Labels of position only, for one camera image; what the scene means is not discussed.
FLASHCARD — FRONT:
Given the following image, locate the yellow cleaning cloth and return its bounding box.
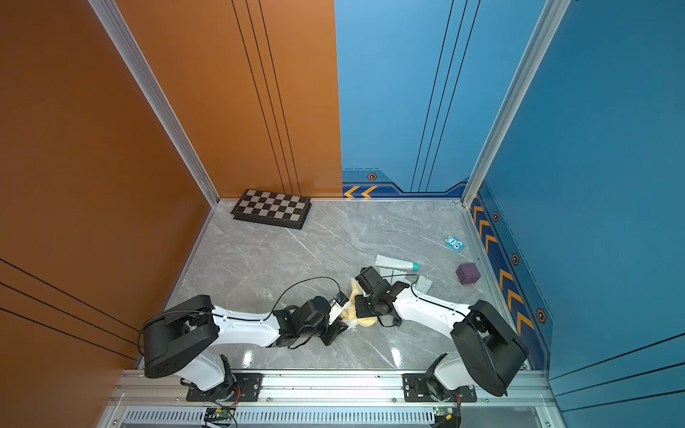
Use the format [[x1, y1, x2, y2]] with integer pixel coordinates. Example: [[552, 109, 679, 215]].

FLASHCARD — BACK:
[[341, 278, 378, 327]]

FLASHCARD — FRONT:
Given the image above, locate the white tube green cap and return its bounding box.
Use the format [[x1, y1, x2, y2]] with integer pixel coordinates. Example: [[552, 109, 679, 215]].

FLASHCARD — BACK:
[[376, 255, 419, 272]]

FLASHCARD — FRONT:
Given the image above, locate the white toothpaste tube purple cap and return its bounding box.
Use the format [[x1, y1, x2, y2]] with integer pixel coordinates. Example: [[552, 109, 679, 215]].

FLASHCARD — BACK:
[[414, 276, 433, 294]]

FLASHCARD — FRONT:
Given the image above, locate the white tube black cap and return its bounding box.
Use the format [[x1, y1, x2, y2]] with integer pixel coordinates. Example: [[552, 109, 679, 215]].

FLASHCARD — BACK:
[[328, 302, 351, 325]]

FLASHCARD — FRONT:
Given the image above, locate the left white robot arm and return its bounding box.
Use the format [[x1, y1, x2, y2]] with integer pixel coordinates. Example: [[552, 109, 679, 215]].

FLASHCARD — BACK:
[[141, 292, 350, 401]]

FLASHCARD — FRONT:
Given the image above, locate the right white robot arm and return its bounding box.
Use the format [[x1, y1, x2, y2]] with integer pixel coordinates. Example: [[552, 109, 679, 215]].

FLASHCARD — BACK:
[[351, 279, 530, 401]]

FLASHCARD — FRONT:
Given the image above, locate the purple cube box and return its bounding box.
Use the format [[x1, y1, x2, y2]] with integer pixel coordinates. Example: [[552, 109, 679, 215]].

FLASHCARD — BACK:
[[456, 262, 481, 285]]

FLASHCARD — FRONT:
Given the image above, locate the teal small toy card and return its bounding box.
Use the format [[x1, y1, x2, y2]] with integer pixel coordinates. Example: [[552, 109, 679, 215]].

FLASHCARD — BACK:
[[444, 236, 464, 253]]

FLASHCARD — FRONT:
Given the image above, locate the folding chessboard box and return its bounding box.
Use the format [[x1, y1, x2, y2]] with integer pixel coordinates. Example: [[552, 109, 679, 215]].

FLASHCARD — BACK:
[[231, 189, 312, 230]]

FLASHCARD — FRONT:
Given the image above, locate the left green circuit board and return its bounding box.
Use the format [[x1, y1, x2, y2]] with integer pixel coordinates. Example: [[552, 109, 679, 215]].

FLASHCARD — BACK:
[[203, 407, 238, 427]]

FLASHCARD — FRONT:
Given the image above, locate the green circuit board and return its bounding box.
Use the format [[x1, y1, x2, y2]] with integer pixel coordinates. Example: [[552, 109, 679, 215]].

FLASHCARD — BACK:
[[203, 407, 238, 427], [431, 407, 462, 428]]

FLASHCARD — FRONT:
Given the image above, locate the right green circuit board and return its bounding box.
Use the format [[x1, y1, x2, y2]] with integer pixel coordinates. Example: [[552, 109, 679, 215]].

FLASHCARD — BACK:
[[431, 407, 462, 428]]

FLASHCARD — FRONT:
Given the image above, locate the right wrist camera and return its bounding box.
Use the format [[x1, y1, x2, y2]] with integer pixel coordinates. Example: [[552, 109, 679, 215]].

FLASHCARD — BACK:
[[355, 267, 391, 295]]

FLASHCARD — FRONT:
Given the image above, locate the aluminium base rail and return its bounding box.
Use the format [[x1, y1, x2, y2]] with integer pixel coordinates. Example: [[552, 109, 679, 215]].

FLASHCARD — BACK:
[[99, 369, 565, 427]]

